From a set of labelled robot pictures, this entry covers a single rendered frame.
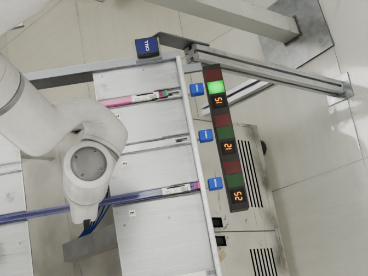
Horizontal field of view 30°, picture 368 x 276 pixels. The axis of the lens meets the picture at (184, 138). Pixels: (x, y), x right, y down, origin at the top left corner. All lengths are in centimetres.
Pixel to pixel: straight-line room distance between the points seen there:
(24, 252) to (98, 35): 169
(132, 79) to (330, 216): 85
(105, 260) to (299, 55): 90
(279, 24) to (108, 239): 87
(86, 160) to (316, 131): 114
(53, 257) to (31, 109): 107
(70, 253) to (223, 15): 79
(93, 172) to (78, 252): 76
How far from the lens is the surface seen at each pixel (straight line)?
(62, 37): 326
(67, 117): 112
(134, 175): 149
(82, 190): 118
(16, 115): 104
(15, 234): 150
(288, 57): 226
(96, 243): 184
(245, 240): 202
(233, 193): 149
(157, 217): 147
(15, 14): 92
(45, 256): 211
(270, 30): 217
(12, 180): 152
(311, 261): 218
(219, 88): 156
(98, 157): 117
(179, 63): 154
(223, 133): 152
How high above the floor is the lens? 178
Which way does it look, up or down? 44 degrees down
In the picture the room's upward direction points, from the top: 83 degrees counter-clockwise
